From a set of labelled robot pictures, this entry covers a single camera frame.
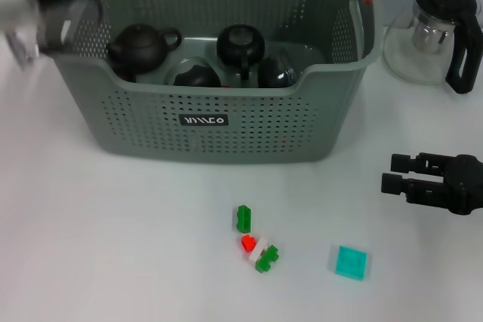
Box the black clay teapot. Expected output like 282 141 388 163
106 23 183 74

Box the glass teacup black base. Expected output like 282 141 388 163
216 24 266 81
257 55 296 88
165 57 223 87

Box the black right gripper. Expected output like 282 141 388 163
380 152 483 216

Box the glass teapot black lid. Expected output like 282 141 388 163
383 0 483 95

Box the grey perforated storage bin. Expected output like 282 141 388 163
36 0 382 164

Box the dark green building brick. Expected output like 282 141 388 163
232 204 253 233

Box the green car-shaped brick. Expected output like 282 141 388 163
255 245 280 273

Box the teal flat plate brick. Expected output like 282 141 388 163
334 245 369 281

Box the white long building brick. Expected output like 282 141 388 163
248 238 271 262

